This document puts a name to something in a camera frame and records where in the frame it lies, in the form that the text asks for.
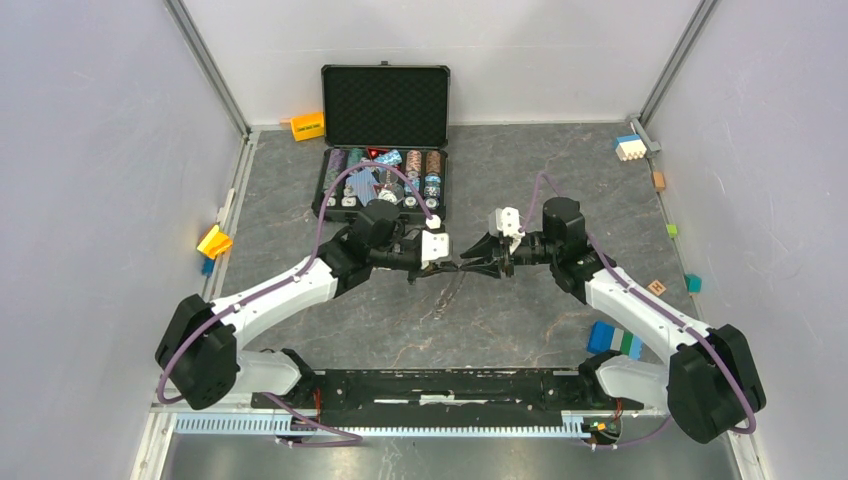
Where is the yellow orange block left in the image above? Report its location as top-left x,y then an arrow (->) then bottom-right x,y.
196,224 -> 233,260

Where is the wooden letter cube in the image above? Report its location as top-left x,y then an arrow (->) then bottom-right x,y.
647,280 -> 667,296

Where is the small blue block left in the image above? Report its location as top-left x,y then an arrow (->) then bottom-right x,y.
201,258 -> 216,278

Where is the blue white toy brick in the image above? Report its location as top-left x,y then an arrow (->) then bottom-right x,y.
615,134 -> 648,161

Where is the blue green toy brick stack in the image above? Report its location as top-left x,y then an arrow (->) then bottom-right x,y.
586,321 -> 644,360

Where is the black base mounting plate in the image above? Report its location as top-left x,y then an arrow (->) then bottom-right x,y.
281,368 -> 643,428

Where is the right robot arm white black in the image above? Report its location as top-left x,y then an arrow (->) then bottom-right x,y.
461,197 -> 766,444

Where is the black poker chip case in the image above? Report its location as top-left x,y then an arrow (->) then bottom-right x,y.
312,63 -> 451,223

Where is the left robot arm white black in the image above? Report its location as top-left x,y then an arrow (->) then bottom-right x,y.
154,200 -> 456,410

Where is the yellow box at back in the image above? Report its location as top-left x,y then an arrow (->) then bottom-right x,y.
289,112 -> 326,142

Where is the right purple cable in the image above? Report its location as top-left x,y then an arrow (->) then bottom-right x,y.
517,172 -> 758,452

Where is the orange wooden cube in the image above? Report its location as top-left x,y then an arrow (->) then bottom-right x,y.
652,171 -> 666,192

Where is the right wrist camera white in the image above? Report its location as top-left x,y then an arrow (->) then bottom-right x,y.
488,207 -> 524,239

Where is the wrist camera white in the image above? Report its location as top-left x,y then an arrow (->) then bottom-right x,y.
420,214 -> 451,267
488,207 -> 524,239

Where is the blue playing card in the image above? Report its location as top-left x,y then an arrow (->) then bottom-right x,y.
345,170 -> 378,205

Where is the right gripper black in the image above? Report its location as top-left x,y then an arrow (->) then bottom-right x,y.
460,231 -> 560,281

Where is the teal small cube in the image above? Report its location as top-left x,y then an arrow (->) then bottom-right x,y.
684,273 -> 702,294

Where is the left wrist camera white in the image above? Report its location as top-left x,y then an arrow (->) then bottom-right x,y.
420,214 -> 451,267

